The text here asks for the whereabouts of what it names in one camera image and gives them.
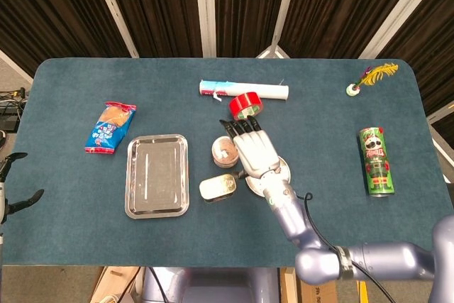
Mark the blue felt table cover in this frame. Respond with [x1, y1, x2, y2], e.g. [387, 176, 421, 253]
[0, 57, 454, 268]

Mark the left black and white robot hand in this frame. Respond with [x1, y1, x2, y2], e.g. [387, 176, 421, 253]
[0, 152, 45, 226]

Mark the purple-grey robot torso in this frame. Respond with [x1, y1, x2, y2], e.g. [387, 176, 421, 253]
[141, 267, 297, 303]

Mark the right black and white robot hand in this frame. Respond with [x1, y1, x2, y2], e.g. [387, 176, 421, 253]
[218, 115, 282, 180]

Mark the green Pringles can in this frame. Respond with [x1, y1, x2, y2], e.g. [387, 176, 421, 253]
[358, 126, 395, 198]

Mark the round steel plate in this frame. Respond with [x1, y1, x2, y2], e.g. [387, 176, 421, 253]
[244, 156, 292, 197]

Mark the rectangular steel tray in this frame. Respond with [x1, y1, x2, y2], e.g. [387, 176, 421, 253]
[124, 133, 189, 220]

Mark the small round cup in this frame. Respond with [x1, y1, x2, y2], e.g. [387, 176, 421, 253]
[211, 135, 240, 169]

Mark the white metal frame post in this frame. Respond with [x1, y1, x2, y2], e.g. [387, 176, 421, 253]
[255, 0, 302, 60]
[87, 0, 140, 58]
[194, 0, 218, 58]
[359, 0, 444, 60]

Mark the brown cardboard box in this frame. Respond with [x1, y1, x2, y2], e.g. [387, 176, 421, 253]
[297, 281, 338, 303]

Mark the yellow feather shuttlecock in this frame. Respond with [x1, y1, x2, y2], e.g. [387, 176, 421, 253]
[345, 63, 399, 97]

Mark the red tape roll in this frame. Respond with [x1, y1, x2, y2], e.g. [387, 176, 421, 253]
[228, 92, 264, 122]

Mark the blue snack bag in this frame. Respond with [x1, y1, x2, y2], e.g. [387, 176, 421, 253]
[84, 101, 137, 155]

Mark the black floor cable bundle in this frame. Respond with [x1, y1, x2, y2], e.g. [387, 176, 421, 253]
[0, 86, 28, 133]

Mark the white plastic wrap roll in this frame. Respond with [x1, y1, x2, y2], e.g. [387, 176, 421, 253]
[199, 79, 290, 104]

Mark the dark brown curtain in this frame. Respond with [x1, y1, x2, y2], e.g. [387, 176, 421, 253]
[0, 0, 454, 139]

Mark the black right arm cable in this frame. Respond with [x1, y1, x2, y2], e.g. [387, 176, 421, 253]
[296, 192, 391, 303]

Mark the light wooden crate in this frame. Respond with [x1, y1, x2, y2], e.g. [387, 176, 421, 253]
[90, 266, 142, 303]

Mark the light wooden plank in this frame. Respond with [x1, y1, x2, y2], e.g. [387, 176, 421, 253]
[279, 267, 297, 303]

